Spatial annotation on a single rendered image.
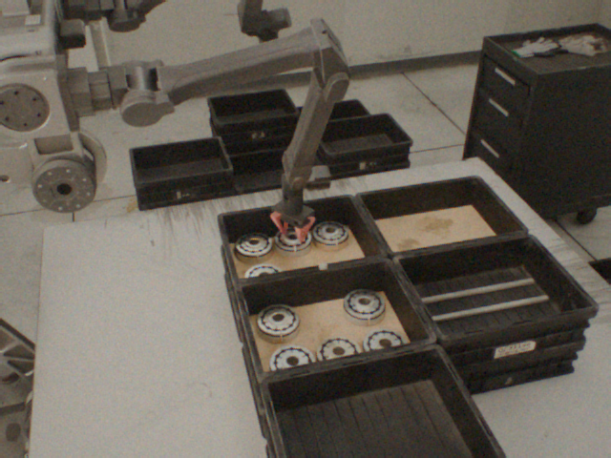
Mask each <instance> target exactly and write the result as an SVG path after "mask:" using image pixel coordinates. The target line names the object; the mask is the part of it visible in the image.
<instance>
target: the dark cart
mask: <svg viewBox="0 0 611 458"><path fill-rule="evenodd" d="M575 34H578V35H580V37H582V36H585V35H586V36H589V35H591V36H593V37H594V38H595V39H600V38H601V37H603V38H604V39H605V40H607V41H609V42H608V43H607V44H609V45H610V46H611V30H609V29H607V28H606V27H604V26H602V25H600V24H598V23H594V24H584V25H576V26H567V27H558V28H549V29H541V30H534V31H525V32H515V33H506V34H498V35H490V36H484V38H483V44H482V51H481V54H480V56H479V61H478V68H477V74H476V80H475V84H474V95H473V101H472V107H471V111H470V117H469V123H468V129H467V133H466V139H465V145H464V151H463V157H462V160H464V159H470V158H476V157H477V156H479V157H480V158H481V160H482V161H483V162H484V163H485V164H486V165H487V166H488V167H489V168H490V169H491V170H492V171H494V172H495V173H496V174H497V175H498V176H499V177H500V178H501V179H502V180H503V181H504V182H505V183H506V184H507V185H508V186H509V187H510V188H511V189H512V190H513V191H515V192H516V193H517V194H518V195H519V196H520V197H521V198H522V199H523V200H524V201H525V202H526V203H527V204H528V205H529V206H530V207H531V208H532V209H533V210H534V211H535V212H536V213H537V214H538V215H539V216H540V217H541V218H542V219H546V218H550V217H555V216H562V215H567V214H572V213H577V216H576V220H577V221H578V222H579V223H580V224H583V225H584V224H587V223H589V222H590V221H591V220H593V219H594V218H595V217H596V215H597V211H598V209H599V208H603V207H608V206H610V204H611V51H609V52H597V53H595V54H594V55H593V56H592V55H587V54H585V55H582V54H576V53H570V52H569V53H563V52H558V53H555V56H526V57H521V58H520V57H518V56H516V55H514V54H513V53H512V52H511V50H516V49H520V48H522V44H523V42H526V41H528V40H532V41H533V43H536V42H537V41H538V39H539V38H540V37H542V38H543V39H544V41H543V42H542V43H544V42H546V41H548V40H552V43H551V44H555V43H558V40H559V39H561V38H564V37H568V36H573V35H575ZM533 43H532V44H533ZM542 43H541V44H542Z"/></svg>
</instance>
